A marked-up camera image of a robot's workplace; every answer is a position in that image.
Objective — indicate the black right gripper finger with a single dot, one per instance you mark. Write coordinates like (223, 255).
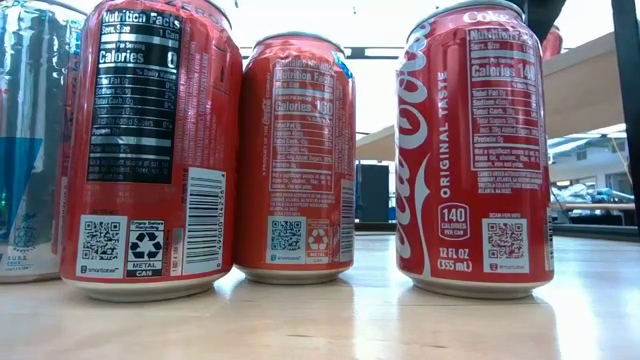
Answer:
(545, 15)

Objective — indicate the red Coca-Cola Original Taste can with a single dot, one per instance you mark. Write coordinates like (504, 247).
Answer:
(475, 175)

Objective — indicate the red cola can 160 calories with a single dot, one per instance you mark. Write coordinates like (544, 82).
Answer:
(295, 150)

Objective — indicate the silver blue energy drink can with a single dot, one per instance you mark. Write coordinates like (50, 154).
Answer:
(30, 100)

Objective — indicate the wooden workbench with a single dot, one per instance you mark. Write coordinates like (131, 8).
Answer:
(595, 206)

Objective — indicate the black cabinet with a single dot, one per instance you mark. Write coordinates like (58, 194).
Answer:
(372, 192)

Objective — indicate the blue storage bins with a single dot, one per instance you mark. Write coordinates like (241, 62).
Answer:
(392, 215)

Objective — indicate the red Coke Zero can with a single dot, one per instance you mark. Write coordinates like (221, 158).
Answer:
(150, 200)

